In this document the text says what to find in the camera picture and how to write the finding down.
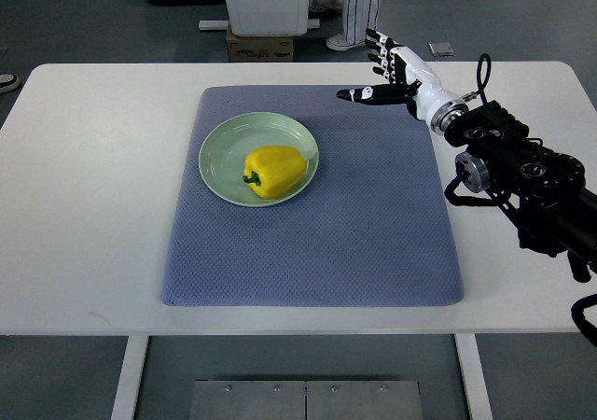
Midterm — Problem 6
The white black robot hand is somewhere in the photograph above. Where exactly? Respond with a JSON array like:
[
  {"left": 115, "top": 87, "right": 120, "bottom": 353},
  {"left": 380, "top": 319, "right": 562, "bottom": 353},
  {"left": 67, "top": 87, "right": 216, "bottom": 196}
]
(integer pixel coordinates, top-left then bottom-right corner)
[{"left": 337, "top": 29, "right": 468, "bottom": 134}]

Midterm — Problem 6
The yellow bell pepper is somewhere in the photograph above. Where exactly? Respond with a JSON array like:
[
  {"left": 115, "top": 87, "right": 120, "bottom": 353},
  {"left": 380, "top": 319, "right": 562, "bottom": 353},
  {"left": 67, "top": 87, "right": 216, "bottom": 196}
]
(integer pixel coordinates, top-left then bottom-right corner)
[{"left": 243, "top": 146, "right": 307, "bottom": 199}]

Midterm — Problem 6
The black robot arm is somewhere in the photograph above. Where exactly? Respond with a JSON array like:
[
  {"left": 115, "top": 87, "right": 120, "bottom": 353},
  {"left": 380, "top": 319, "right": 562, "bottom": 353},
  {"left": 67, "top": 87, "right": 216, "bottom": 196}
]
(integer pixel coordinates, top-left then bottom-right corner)
[{"left": 444, "top": 53, "right": 596, "bottom": 283}]

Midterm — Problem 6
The small grey floor plate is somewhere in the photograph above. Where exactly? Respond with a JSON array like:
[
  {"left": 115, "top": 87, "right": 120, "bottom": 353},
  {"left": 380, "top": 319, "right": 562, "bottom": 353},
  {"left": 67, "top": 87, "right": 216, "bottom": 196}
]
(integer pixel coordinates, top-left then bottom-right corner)
[{"left": 428, "top": 42, "right": 455, "bottom": 57}]

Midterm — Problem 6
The light green plate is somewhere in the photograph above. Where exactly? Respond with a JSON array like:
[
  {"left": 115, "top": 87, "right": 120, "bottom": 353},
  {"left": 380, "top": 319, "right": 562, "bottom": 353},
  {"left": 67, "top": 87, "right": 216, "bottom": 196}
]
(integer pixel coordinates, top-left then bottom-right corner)
[{"left": 199, "top": 112, "right": 319, "bottom": 207}]

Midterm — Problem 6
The person in striped trousers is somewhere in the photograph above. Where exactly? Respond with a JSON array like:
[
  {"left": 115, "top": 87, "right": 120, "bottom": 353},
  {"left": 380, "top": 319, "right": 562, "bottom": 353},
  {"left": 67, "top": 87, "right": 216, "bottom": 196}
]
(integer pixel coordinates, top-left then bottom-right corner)
[{"left": 309, "top": 0, "right": 381, "bottom": 51}]

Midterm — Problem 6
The blue grey quilted mat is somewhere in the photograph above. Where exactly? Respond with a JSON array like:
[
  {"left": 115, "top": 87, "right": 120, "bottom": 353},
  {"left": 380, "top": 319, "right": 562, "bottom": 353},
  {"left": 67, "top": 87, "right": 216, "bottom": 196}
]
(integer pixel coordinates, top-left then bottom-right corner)
[{"left": 161, "top": 86, "right": 464, "bottom": 307}]

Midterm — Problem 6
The white cabinet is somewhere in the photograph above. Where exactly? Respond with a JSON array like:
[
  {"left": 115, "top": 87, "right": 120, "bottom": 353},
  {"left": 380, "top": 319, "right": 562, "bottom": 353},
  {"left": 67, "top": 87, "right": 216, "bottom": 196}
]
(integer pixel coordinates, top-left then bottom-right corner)
[{"left": 198, "top": 0, "right": 320, "bottom": 36}]

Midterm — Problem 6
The brown cardboard box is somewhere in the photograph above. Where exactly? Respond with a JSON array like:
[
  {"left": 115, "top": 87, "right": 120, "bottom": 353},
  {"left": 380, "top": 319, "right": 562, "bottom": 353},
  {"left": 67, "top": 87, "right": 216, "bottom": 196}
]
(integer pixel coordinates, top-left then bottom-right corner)
[{"left": 226, "top": 25, "right": 294, "bottom": 63}]

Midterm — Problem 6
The grey metal base plate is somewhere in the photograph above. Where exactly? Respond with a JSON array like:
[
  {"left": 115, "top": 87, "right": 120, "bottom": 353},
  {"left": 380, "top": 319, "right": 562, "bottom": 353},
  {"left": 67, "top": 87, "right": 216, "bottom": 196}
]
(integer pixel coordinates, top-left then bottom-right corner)
[{"left": 189, "top": 380, "right": 423, "bottom": 419}]

